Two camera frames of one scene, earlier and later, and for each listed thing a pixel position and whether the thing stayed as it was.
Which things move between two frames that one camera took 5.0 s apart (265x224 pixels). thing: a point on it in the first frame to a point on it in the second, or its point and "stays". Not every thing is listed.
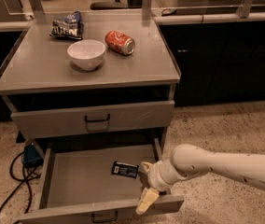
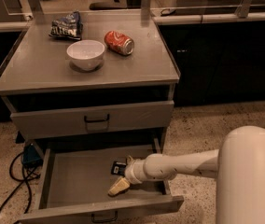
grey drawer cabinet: (87, 76) stays
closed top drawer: (91, 119) stays
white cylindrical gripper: (154, 176) to (132, 171)
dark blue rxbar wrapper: (123, 169) stays
